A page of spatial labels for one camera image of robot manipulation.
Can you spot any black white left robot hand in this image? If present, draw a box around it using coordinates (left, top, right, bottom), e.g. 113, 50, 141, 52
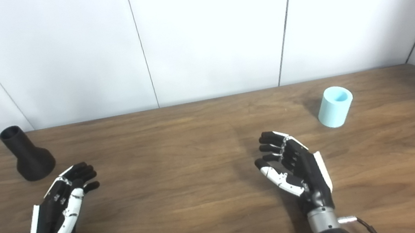
20, 160, 107, 233

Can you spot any black funnel-shaped nozzle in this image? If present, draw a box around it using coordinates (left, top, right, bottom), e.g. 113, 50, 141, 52
0, 120, 58, 185

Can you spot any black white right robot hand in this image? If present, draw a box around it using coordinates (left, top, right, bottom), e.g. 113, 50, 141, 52
251, 123, 337, 222

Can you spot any light-blue cylindrical hose piece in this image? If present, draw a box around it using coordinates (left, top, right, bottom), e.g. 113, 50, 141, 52
314, 84, 358, 131

